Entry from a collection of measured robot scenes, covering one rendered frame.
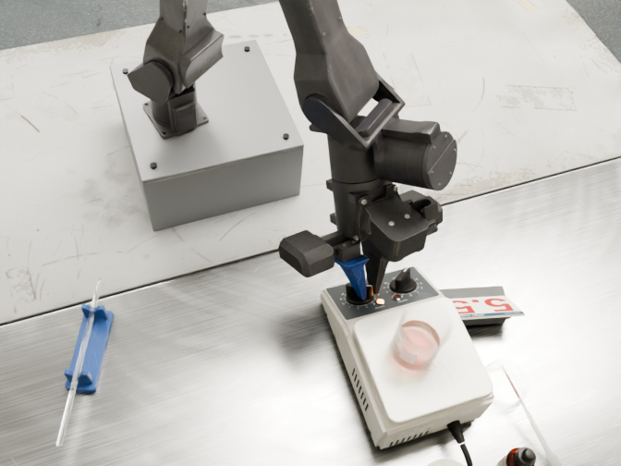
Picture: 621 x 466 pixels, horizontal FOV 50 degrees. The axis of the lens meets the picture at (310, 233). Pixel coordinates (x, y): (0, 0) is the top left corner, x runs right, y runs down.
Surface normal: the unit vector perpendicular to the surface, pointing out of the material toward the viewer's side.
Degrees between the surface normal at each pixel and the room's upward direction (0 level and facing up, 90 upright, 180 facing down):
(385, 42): 0
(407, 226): 12
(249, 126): 1
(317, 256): 16
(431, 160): 65
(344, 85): 53
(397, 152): 48
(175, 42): 60
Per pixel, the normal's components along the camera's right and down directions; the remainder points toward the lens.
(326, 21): 0.77, 0.18
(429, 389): 0.07, -0.55
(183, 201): 0.34, 0.80
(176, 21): -0.55, 0.67
